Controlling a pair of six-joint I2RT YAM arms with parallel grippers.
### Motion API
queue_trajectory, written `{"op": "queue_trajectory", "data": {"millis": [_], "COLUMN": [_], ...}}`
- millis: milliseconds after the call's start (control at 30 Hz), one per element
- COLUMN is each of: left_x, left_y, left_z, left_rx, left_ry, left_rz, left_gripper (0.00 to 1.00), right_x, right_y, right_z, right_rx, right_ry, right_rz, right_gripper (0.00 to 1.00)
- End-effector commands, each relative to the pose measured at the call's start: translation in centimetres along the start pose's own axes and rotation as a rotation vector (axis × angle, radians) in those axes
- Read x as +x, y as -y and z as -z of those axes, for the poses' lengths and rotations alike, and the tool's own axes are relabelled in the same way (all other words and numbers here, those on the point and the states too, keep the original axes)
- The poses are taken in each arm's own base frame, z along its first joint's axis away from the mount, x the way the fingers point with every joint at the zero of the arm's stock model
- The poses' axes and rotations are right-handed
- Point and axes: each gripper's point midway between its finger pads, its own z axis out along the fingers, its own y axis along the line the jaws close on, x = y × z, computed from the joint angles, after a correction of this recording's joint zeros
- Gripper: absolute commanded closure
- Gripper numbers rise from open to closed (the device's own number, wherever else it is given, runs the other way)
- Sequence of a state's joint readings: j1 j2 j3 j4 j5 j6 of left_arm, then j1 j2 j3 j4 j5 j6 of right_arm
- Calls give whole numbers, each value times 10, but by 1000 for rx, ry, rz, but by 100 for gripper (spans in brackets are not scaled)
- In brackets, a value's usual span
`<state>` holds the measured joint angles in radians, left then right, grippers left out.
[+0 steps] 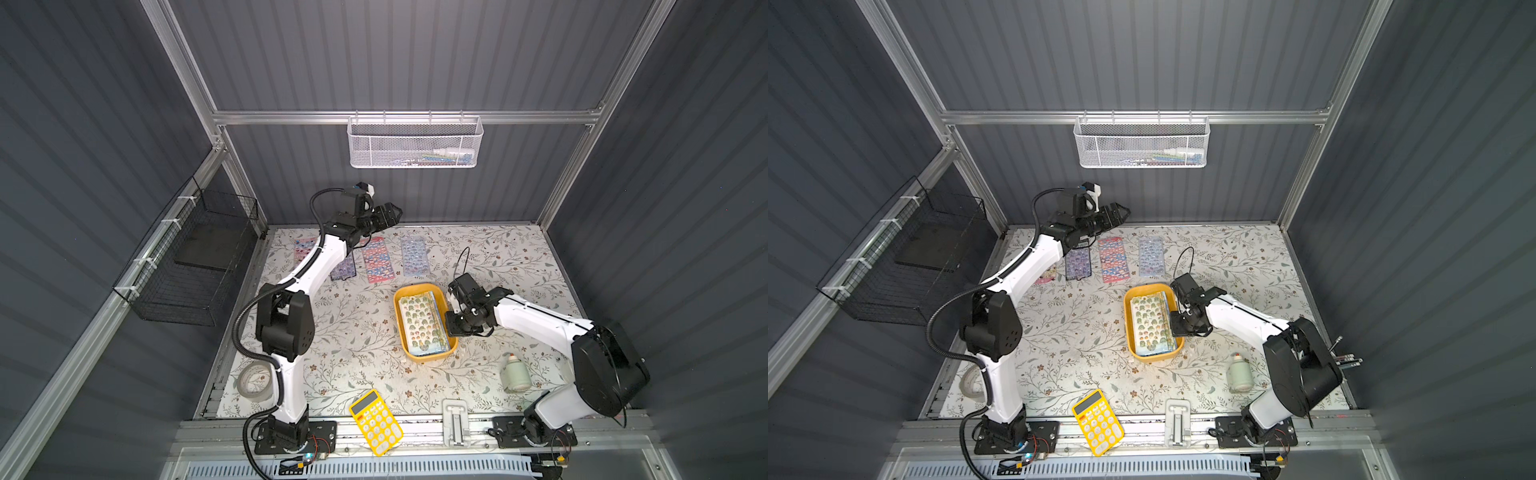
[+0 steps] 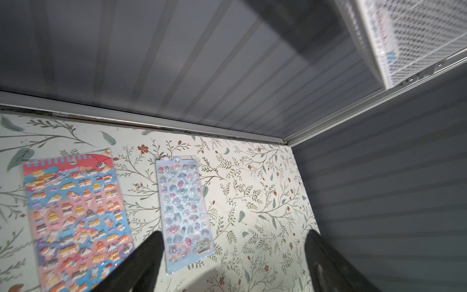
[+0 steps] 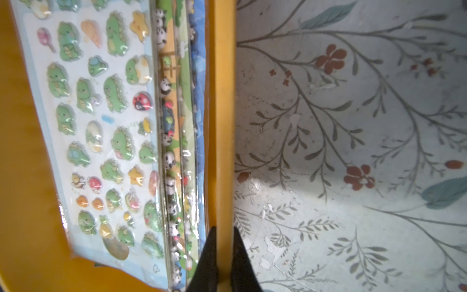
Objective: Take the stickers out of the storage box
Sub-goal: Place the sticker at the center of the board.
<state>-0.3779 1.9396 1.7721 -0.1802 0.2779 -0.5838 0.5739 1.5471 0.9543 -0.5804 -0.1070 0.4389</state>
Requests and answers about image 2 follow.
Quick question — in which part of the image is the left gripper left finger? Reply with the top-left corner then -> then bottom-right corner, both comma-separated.
92,231 -> 164,292

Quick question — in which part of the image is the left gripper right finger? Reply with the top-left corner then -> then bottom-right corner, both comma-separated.
305,229 -> 379,292

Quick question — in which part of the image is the white wire basket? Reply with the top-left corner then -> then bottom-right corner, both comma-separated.
335,1 -> 467,90

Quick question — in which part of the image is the pale blue jewel sticker sheet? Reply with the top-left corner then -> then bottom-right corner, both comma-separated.
156,156 -> 215,274

